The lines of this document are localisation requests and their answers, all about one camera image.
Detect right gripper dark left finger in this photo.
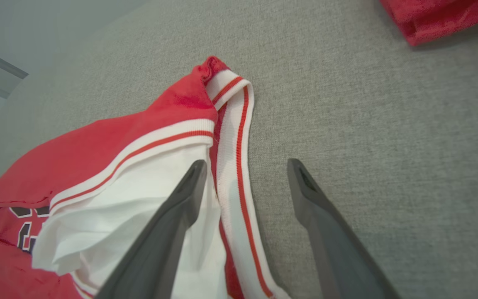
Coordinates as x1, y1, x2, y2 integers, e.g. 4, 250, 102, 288
94, 159, 209, 299

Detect red shirt with white sleeves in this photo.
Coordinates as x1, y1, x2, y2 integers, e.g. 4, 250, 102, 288
0, 55, 292, 299

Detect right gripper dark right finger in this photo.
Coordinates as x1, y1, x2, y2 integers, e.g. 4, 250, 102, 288
287, 158, 402, 299

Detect red shorts with number print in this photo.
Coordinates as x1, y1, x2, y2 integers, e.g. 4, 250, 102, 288
379, 0, 478, 47

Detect grey fabric sofa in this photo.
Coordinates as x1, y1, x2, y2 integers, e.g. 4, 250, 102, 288
0, 0, 478, 299

